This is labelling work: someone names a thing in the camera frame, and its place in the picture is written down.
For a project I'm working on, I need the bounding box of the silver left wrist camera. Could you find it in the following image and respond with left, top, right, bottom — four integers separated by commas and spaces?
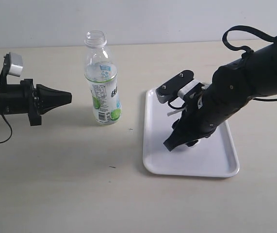
3, 52, 23, 77

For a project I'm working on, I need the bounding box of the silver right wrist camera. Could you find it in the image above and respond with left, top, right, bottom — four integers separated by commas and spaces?
156, 70, 204, 104

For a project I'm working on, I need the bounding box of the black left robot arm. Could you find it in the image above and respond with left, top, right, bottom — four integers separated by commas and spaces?
0, 52, 72, 126

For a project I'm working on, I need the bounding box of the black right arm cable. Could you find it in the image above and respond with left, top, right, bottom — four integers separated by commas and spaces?
222, 25, 277, 102

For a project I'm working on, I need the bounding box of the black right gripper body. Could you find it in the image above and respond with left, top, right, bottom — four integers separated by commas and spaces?
173, 92, 228, 138

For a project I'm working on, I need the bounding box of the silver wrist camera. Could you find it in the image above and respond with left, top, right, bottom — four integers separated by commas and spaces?
3, 52, 23, 77
156, 70, 204, 104

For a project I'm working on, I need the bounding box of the white rectangular plastic tray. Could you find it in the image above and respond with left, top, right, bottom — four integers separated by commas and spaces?
142, 87, 240, 178

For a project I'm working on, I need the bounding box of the white bottle cap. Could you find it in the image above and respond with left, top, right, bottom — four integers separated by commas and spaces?
186, 140, 200, 148

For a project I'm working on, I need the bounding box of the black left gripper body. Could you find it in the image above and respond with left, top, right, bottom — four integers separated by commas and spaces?
0, 54, 43, 127

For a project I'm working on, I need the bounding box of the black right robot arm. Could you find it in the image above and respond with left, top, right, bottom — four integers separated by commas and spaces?
156, 25, 277, 150

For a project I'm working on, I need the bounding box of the clear plastic drink bottle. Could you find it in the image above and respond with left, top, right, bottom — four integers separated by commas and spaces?
84, 30, 122, 125

